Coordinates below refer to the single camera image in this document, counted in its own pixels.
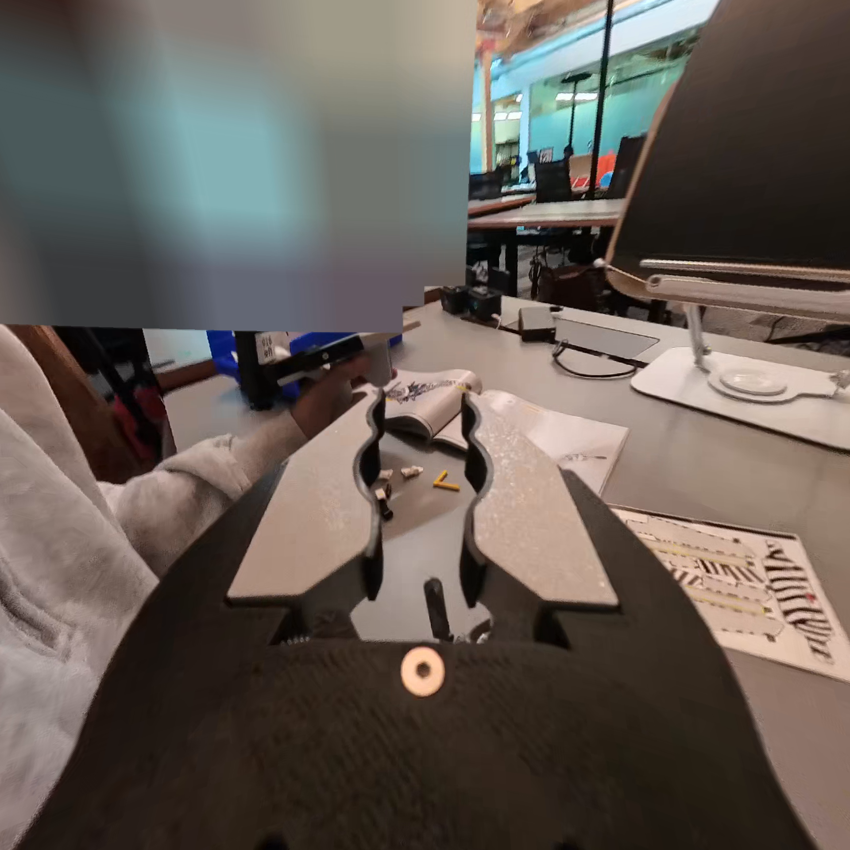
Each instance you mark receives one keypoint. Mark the blue plastic bin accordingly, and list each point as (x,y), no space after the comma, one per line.
(219,352)

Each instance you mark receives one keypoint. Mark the black charger dock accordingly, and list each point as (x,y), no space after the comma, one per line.
(478,302)

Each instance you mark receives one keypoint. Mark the grey flat device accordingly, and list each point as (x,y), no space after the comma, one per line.
(604,338)

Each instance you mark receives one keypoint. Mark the black floor lamp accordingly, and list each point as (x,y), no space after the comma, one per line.
(603,99)

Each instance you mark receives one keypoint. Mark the person's left forearm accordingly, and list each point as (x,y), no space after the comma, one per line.
(199,478)

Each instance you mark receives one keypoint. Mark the tablet on white stand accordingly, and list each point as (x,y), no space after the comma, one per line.
(763,133)

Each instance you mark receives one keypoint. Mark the lego instruction booklet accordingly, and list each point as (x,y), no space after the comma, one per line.
(531,438)

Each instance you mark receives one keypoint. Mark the silver laptop stand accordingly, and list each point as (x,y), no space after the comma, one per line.
(677,385)

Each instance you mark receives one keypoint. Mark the person's left hand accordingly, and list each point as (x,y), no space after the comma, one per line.
(325,402)

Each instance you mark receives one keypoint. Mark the grey power adapter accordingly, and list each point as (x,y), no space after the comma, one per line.
(534,322)

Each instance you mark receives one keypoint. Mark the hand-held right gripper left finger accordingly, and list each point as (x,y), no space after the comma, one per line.
(305,531)

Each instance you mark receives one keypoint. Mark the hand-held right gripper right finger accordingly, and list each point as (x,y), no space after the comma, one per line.
(538,531)

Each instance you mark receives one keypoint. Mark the zebra sticker sheet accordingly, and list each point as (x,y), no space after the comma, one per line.
(730,584)

